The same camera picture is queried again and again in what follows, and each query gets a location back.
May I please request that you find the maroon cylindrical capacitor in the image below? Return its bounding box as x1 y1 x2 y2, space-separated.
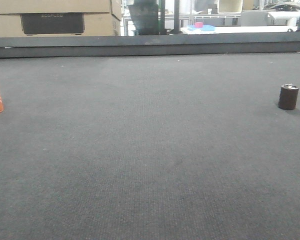
278 83 299 110

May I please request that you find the white background table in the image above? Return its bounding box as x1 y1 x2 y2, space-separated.
180 25 298 35

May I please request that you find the blue tray with pink block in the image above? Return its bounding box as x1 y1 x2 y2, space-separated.
186 22 216 32

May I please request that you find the black barrel in background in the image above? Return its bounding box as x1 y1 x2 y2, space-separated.
128 0 159 36

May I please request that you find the cardboard box with black label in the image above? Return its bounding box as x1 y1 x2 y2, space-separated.
0 12 121 38

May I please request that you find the upper cardboard box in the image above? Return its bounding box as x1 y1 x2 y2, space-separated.
0 0 122 20

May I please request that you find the dark grey table edge rail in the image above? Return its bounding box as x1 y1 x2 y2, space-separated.
0 31 300 59

